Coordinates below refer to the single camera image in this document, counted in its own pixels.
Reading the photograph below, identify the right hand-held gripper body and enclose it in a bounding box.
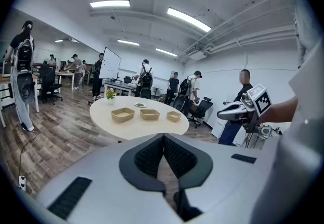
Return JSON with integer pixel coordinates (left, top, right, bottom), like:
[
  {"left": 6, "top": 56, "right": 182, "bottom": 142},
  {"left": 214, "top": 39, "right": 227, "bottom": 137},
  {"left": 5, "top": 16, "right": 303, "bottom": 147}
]
[{"left": 217, "top": 84, "right": 273, "bottom": 133}]

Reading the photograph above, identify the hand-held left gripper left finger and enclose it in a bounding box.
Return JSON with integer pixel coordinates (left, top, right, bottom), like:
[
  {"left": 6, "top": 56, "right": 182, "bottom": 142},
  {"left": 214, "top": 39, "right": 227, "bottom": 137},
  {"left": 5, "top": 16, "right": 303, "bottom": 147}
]
[{"left": 118, "top": 133, "right": 167, "bottom": 193}]

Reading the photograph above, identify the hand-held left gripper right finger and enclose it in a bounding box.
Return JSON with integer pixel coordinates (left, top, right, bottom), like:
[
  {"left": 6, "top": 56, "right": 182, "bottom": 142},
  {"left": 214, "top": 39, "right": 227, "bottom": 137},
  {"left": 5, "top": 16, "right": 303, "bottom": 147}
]
[{"left": 163, "top": 133, "right": 214, "bottom": 191}]

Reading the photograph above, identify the brown paper tray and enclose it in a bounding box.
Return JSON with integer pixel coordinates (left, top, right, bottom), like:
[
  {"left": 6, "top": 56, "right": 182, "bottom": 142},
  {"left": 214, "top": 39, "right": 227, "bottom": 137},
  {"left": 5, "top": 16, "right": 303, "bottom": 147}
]
[
  {"left": 166, "top": 110, "right": 182, "bottom": 122},
  {"left": 111, "top": 107, "right": 135, "bottom": 123},
  {"left": 139, "top": 108, "right": 160, "bottom": 121}
]

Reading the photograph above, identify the person's right forearm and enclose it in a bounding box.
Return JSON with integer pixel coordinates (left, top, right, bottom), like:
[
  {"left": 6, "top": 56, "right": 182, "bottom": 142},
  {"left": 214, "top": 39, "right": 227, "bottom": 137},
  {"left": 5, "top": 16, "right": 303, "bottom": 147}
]
[{"left": 258, "top": 96, "right": 299, "bottom": 125}]

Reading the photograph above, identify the person's grey shirt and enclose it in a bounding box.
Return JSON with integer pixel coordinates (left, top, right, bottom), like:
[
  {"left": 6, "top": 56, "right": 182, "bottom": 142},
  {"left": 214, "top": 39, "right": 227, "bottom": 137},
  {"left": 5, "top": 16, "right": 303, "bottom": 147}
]
[{"left": 249, "top": 0, "right": 324, "bottom": 224}]

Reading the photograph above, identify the black office chair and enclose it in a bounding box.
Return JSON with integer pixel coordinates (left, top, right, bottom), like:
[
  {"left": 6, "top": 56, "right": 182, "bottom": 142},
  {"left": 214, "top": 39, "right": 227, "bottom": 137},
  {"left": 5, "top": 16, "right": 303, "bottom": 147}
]
[
  {"left": 188, "top": 96, "right": 214, "bottom": 129},
  {"left": 39, "top": 63, "right": 63, "bottom": 105}
]

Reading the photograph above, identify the bundle of white ceiling pipes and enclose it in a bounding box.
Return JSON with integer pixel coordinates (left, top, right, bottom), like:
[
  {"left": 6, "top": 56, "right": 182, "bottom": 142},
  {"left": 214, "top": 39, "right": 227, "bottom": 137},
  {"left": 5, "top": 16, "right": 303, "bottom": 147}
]
[{"left": 177, "top": 0, "right": 298, "bottom": 61}]

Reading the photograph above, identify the black and white backpack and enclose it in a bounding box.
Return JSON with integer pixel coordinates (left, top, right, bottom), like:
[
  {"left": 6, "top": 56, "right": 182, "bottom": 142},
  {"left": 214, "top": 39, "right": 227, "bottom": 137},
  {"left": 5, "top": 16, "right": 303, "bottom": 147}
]
[
  {"left": 172, "top": 78, "right": 196, "bottom": 116},
  {"left": 140, "top": 65, "right": 153, "bottom": 99},
  {"left": 12, "top": 36, "right": 36, "bottom": 104}
]

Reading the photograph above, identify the potted orange flower plant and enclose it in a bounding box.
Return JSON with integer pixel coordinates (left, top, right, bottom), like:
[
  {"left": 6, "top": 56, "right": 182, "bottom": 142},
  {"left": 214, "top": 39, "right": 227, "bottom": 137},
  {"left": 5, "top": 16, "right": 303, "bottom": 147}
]
[{"left": 105, "top": 88, "right": 117, "bottom": 105}]

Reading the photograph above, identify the white ceiling air conditioner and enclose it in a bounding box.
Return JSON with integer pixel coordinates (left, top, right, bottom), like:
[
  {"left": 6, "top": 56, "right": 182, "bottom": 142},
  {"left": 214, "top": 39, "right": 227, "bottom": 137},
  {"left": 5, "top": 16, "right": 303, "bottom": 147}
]
[{"left": 188, "top": 50, "right": 209, "bottom": 61}]

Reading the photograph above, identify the grey work table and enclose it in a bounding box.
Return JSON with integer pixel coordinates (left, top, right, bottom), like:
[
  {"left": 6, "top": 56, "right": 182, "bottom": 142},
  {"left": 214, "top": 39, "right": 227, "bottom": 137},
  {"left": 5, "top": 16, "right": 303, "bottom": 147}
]
[{"left": 104, "top": 80, "right": 136, "bottom": 97}]

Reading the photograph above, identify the whiteboard on stand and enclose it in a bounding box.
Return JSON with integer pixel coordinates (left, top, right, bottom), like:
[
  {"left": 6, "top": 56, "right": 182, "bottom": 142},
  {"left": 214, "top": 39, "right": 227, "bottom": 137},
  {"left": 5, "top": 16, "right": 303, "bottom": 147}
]
[{"left": 99, "top": 47, "right": 122, "bottom": 80}]

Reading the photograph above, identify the white work table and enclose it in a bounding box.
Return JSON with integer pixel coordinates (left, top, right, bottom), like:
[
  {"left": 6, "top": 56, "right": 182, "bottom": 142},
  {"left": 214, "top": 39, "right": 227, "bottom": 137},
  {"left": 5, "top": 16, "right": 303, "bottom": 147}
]
[{"left": 55, "top": 71, "right": 75, "bottom": 91}]

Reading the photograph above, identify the wooden top white desk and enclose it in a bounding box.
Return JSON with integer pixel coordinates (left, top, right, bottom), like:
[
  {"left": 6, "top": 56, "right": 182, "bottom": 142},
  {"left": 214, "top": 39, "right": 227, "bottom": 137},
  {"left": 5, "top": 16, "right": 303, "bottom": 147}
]
[{"left": 0, "top": 73, "right": 41, "bottom": 114}]

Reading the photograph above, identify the black floor cable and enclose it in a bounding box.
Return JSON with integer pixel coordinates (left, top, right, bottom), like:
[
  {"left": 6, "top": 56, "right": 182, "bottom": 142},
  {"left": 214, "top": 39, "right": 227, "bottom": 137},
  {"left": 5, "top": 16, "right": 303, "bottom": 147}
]
[{"left": 17, "top": 129, "right": 37, "bottom": 178}]

